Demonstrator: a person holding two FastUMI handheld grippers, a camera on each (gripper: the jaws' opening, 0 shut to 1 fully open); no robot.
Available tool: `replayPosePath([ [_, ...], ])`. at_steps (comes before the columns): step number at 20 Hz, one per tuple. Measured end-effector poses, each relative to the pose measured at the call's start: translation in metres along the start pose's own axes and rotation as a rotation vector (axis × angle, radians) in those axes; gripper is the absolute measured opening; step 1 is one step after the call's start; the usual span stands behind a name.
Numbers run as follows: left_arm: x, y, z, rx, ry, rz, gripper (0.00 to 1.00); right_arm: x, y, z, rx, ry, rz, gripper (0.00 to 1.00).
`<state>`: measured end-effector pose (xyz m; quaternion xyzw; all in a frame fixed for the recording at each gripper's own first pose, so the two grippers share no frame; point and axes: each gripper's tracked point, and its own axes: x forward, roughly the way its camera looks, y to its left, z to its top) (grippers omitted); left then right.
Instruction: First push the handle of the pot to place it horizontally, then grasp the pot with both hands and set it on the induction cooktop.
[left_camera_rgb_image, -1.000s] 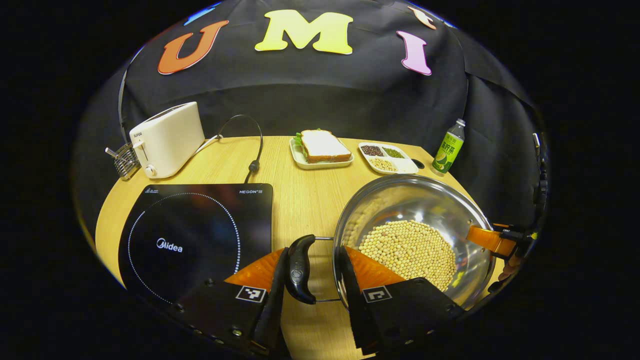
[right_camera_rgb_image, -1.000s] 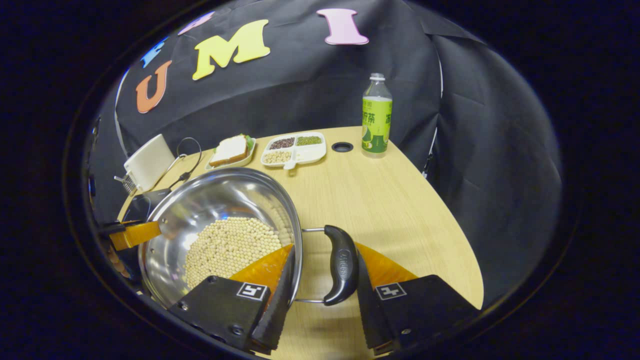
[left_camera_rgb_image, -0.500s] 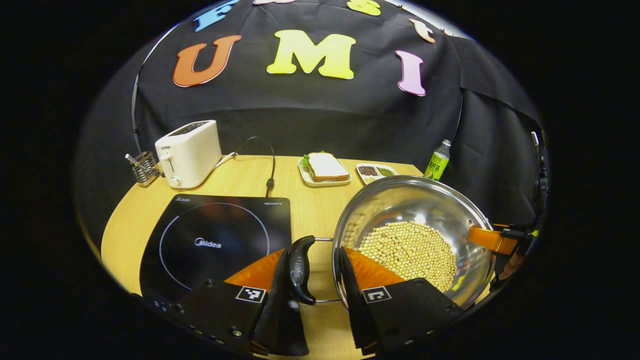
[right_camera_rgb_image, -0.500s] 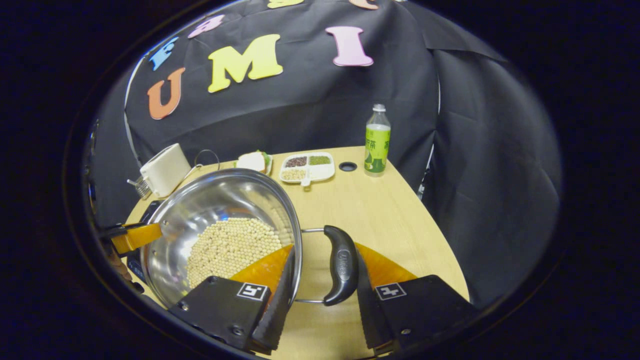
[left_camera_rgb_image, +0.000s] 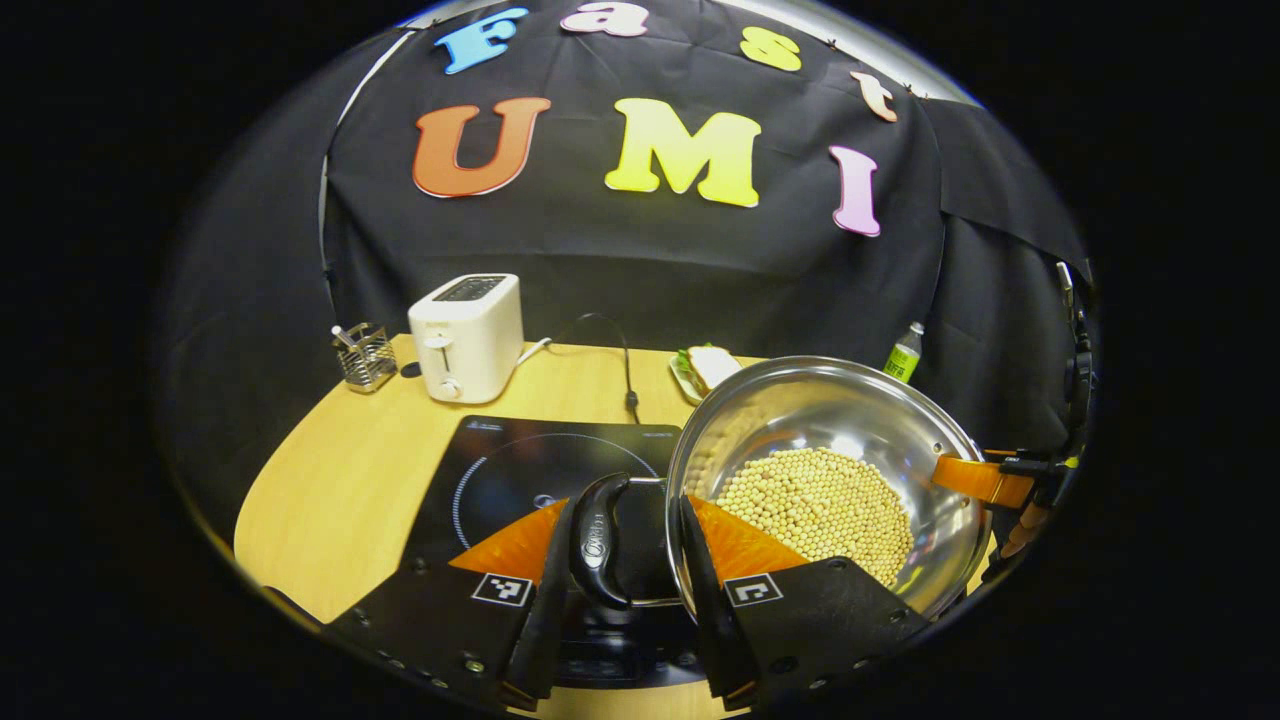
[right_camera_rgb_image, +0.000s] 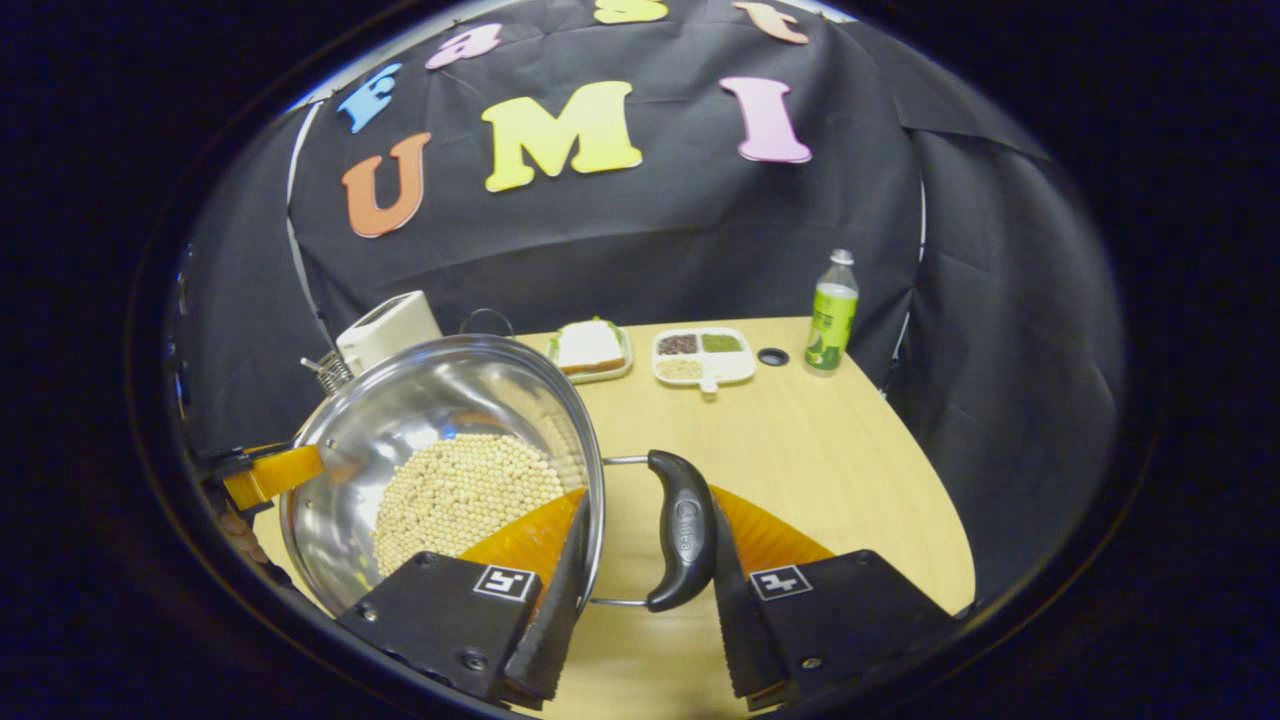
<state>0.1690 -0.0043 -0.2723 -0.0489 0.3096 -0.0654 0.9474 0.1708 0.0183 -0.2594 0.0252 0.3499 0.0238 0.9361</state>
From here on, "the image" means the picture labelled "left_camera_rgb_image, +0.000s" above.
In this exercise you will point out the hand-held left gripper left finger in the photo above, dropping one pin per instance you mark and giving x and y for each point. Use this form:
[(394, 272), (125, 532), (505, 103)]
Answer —
[(537, 640)]

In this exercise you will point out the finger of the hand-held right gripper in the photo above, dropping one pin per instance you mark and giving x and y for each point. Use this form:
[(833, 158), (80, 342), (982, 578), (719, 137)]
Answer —
[(1050, 465), (975, 480)]

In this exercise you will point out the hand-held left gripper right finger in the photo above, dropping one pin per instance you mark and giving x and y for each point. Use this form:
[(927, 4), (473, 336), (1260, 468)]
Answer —
[(715, 640)]

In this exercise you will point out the pile of soybeans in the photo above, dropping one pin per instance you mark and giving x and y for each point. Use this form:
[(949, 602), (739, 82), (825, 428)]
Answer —
[(820, 500)]

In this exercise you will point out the black induction cooktop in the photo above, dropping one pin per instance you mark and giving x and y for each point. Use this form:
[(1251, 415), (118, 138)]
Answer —
[(500, 470)]

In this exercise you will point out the green drink bottle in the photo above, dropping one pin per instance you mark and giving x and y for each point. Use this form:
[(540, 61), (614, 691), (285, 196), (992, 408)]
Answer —
[(905, 358)]

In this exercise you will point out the small white plate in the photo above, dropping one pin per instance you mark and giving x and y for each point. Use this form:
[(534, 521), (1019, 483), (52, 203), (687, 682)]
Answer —
[(683, 381)]

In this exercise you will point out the sandwich with lettuce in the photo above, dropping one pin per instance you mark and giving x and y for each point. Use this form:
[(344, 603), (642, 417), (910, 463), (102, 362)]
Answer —
[(712, 367)]

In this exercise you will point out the white toaster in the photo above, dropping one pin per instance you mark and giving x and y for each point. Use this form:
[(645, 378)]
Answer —
[(470, 340)]

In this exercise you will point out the black backdrop cloth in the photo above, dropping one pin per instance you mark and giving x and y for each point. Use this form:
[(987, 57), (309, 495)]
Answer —
[(600, 260)]

